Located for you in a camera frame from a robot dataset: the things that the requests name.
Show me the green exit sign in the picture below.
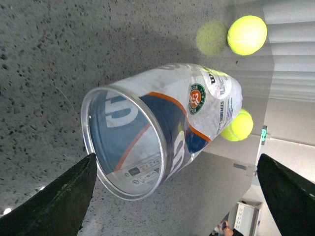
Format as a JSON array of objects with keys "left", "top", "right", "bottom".
[{"left": 261, "top": 125, "right": 267, "bottom": 146}]

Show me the white pleated curtain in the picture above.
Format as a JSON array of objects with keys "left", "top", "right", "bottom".
[{"left": 263, "top": 0, "right": 315, "bottom": 102}]

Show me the middle yellow tennis ball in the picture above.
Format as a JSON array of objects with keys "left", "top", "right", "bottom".
[{"left": 227, "top": 15, "right": 268, "bottom": 56}]

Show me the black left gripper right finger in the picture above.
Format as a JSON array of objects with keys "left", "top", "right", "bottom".
[{"left": 257, "top": 153, "right": 315, "bottom": 236}]

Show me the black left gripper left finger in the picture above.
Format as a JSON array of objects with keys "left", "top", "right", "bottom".
[{"left": 0, "top": 153, "right": 97, "bottom": 236}]

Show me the white cabinet in background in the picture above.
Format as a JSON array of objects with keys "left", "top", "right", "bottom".
[{"left": 233, "top": 201, "right": 262, "bottom": 236}]

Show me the near yellow Wilson tennis ball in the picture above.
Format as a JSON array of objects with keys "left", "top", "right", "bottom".
[{"left": 220, "top": 109, "right": 254, "bottom": 142}]

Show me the person in background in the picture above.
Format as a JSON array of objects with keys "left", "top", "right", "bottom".
[{"left": 217, "top": 219, "right": 244, "bottom": 236}]

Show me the clear Wilson tennis ball can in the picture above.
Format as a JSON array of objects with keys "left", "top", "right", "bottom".
[{"left": 81, "top": 63, "right": 243, "bottom": 201}]

